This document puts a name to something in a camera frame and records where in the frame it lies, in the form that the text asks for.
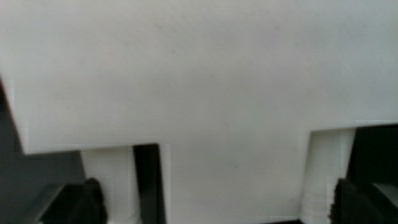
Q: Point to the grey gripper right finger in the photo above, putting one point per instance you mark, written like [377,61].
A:
[365,203]

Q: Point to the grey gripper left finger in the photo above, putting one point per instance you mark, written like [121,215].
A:
[77,207]

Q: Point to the white chair seat block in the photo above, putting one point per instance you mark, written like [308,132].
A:
[214,75]

